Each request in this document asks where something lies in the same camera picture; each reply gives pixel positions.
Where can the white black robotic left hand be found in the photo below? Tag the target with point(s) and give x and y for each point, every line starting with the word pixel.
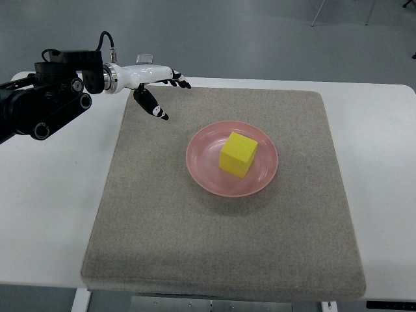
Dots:
pixel 136 77

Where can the yellow foam block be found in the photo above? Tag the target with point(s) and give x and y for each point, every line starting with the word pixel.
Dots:
pixel 237 154

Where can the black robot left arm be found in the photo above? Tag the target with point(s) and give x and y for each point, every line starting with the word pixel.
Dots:
pixel 57 92

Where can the pink plate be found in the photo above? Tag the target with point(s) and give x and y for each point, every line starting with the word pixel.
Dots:
pixel 202 158

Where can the clear plastic box on floor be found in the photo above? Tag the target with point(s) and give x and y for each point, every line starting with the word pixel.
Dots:
pixel 144 58

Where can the white table leg frame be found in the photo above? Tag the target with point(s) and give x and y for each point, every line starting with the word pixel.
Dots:
pixel 81 300

